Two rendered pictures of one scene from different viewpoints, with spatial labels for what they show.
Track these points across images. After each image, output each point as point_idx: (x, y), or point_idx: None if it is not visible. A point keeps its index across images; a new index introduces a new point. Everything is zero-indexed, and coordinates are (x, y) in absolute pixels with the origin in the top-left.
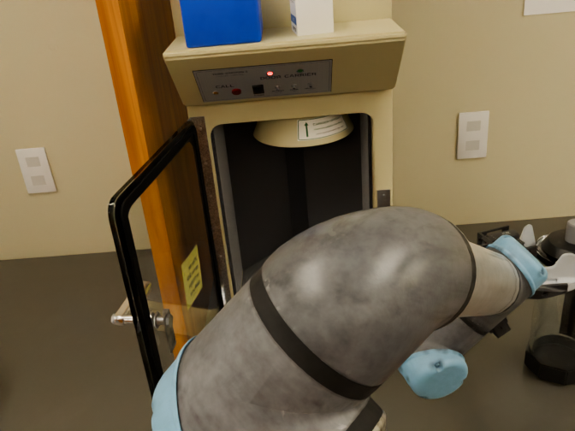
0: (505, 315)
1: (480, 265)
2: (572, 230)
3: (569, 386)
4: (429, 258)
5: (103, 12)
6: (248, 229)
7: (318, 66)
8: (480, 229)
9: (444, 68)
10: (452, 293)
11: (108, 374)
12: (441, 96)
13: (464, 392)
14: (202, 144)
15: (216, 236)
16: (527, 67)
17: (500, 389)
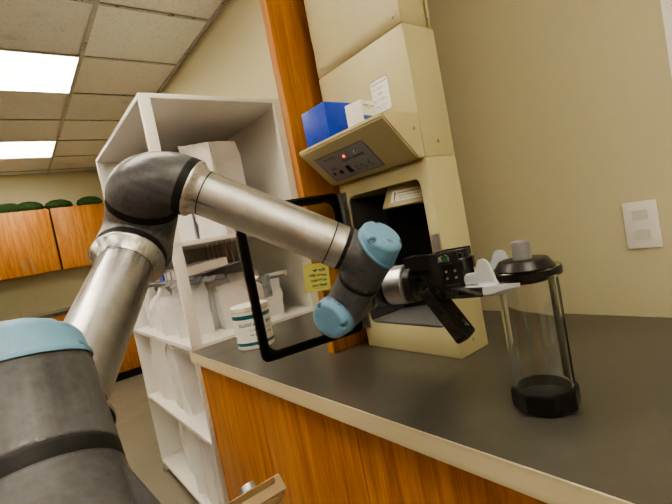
0: (361, 277)
1: (231, 192)
2: (511, 246)
3: (535, 417)
4: (144, 160)
5: (288, 140)
6: None
7: (360, 146)
8: (654, 321)
9: (599, 165)
10: (151, 177)
11: None
12: (600, 189)
13: (447, 396)
14: (346, 209)
15: None
16: None
17: (475, 402)
